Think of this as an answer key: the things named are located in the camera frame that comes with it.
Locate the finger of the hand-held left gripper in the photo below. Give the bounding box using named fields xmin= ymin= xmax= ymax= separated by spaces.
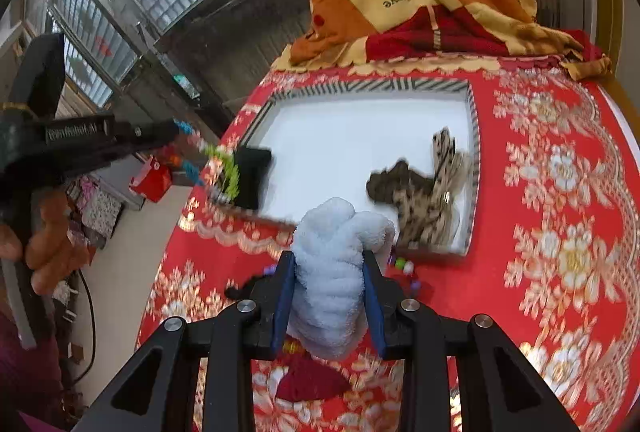
xmin=111 ymin=119 xmax=181 ymax=163

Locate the green scrunchie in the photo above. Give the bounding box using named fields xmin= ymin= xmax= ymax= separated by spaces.
xmin=204 ymin=144 xmax=242 ymax=204

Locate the red bag on floor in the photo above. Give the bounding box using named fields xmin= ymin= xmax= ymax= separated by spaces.
xmin=129 ymin=156 xmax=174 ymax=204

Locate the black cable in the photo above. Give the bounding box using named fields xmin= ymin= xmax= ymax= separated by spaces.
xmin=72 ymin=271 xmax=97 ymax=385

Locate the person's left hand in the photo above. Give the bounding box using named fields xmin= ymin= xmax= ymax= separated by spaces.
xmin=0 ymin=189 xmax=92 ymax=295

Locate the white box with striped rim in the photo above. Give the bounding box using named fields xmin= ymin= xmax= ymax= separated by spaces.
xmin=207 ymin=79 xmax=482 ymax=266

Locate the floral cloth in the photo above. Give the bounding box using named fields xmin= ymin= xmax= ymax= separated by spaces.
xmin=74 ymin=176 xmax=124 ymax=239

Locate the red floral bedsheet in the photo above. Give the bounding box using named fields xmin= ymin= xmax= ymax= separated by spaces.
xmin=135 ymin=56 xmax=640 ymax=432

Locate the dark red scrunchie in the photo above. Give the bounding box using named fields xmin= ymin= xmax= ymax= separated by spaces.
xmin=275 ymin=354 xmax=352 ymax=404

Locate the beige dotted scrunchie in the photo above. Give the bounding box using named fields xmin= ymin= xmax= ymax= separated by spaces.
xmin=431 ymin=126 xmax=472 ymax=193

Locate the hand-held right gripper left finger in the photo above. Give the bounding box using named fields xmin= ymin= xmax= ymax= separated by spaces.
xmin=75 ymin=251 xmax=297 ymax=432

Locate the leopard print scrunchie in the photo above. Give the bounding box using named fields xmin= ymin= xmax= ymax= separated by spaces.
xmin=394 ymin=182 xmax=463 ymax=249

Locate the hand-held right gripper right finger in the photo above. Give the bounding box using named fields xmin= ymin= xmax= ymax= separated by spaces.
xmin=361 ymin=250 xmax=577 ymax=432

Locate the colourful translucent bead bracelet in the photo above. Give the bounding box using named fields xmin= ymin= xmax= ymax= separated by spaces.
xmin=386 ymin=251 xmax=420 ymax=299

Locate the white fluffy scrunchie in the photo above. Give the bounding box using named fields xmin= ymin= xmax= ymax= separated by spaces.
xmin=289 ymin=197 xmax=397 ymax=361

